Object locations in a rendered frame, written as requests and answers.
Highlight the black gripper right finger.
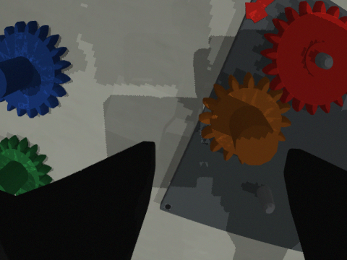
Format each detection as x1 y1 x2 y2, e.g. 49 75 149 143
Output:
283 148 347 260

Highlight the red gear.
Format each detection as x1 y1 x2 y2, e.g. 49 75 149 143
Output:
260 1 347 115

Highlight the grey flat board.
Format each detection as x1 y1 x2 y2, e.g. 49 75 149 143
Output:
160 0 347 252

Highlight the red curved arrow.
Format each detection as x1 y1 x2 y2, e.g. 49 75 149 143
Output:
245 0 275 23

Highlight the dark green gear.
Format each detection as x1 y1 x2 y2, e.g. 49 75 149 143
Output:
0 136 52 196

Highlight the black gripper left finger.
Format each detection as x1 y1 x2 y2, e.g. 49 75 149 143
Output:
0 141 155 260

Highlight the brown toothed gear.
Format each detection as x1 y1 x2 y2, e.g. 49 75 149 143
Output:
199 72 291 165

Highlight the blue gear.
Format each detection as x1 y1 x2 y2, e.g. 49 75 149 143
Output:
0 21 70 118

